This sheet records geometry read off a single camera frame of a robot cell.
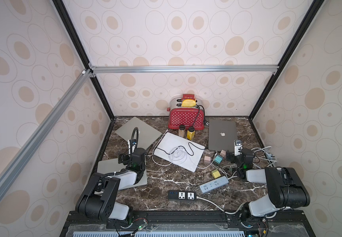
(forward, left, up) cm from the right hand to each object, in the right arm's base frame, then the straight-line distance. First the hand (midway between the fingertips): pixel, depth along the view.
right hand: (236, 149), depth 94 cm
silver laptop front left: (-12, +82, -7) cm, 83 cm away
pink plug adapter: (-2, +8, -2) cm, 9 cm away
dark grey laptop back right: (+14, +6, -4) cm, 16 cm away
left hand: (-6, +66, +7) cm, 67 cm away
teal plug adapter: (-5, +11, -4) cm, 13 cm away
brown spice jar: (+11, +35, +4) cm, 37 cm away
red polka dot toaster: (+21, +30, +8) cm, 37 cm away
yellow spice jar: (+10, +29, +2) cm, 31 cm away
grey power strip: (-22, +16, -3) cm, 28 cm away
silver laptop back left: (+15, +62, -7) cm, 64 cm away
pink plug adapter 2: (-6, +18, -3) cm, 20 cm away
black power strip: (-29, +34, -3) cm, 45 cm away
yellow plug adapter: (-15, +14, -4) cm, 21 cm away
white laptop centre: (-2, +37, -3) cm, 37 cm away
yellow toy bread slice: (+28, +31, +15) cm, 44 cm away
